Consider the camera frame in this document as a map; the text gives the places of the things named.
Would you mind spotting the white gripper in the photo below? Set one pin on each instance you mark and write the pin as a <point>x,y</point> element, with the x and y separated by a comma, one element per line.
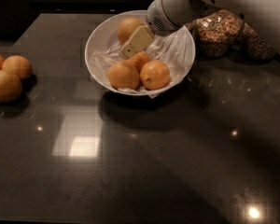
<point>158,19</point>

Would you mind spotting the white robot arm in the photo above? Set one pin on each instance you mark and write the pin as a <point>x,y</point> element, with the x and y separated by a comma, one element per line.
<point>262,15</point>

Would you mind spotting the white plastic liner in bowl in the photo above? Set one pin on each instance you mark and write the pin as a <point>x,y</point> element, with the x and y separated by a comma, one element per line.
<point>174,50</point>

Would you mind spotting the white bowl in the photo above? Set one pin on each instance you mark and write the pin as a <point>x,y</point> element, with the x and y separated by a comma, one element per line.
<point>98,38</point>

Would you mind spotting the middle glass jar with cereal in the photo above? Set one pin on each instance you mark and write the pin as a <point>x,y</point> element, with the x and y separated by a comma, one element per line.
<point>216,33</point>

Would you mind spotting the right glass jar with grains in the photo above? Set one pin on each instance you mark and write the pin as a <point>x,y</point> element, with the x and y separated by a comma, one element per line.
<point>254,47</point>

